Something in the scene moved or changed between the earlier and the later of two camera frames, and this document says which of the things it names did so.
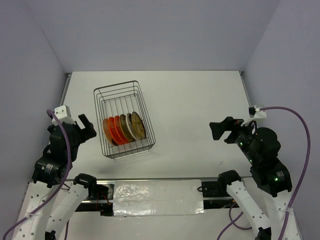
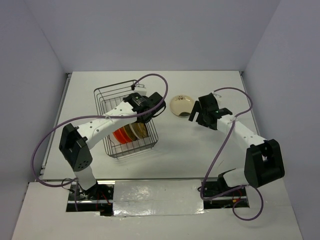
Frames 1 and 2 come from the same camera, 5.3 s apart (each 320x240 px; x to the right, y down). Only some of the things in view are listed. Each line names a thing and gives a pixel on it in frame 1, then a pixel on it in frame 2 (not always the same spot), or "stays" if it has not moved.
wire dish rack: x=125 y=126 stays
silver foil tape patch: x=160 y=197 stays
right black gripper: x=217 y=127 → x=197 y=108
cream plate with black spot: x=129 y=121 → x=182 y=105
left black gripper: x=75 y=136 → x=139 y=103
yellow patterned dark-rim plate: x=139 y=125 stays
